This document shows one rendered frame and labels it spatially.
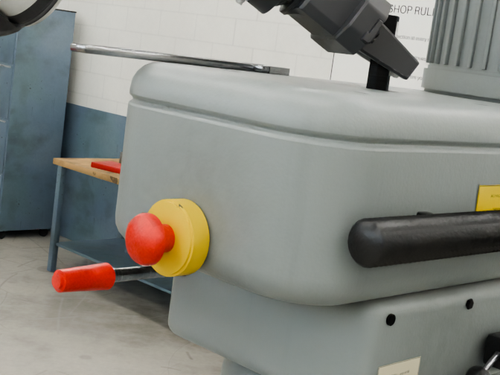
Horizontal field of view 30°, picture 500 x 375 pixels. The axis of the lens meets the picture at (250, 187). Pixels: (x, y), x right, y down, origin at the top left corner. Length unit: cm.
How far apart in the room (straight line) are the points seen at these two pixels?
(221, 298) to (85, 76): 755
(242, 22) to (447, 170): 622
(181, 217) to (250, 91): 11
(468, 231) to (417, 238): 7
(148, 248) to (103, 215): 743
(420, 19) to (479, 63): 496
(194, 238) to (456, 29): 44
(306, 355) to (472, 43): 40
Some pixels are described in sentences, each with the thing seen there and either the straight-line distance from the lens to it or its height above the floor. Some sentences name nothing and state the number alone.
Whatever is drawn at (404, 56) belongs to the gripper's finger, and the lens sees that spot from 87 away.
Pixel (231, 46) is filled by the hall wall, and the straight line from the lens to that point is 701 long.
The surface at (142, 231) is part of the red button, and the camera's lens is 70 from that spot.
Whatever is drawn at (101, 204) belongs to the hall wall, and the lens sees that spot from 813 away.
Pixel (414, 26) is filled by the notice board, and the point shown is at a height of 217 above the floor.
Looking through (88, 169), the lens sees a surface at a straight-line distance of 691.
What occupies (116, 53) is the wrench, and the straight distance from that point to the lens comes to 78.
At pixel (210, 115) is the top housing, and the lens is 72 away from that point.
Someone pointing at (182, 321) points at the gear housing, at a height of 165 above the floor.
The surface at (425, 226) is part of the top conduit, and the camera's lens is 69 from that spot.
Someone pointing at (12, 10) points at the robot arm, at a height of 192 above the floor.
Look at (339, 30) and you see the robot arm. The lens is 82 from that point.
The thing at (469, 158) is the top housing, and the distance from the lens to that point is 78.
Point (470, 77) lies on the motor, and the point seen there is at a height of 191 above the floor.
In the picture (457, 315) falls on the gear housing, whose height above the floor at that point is 171.
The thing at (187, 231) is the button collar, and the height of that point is 177.
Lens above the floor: 191
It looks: 9 degrees down
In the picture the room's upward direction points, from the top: 8 degrees clockwise
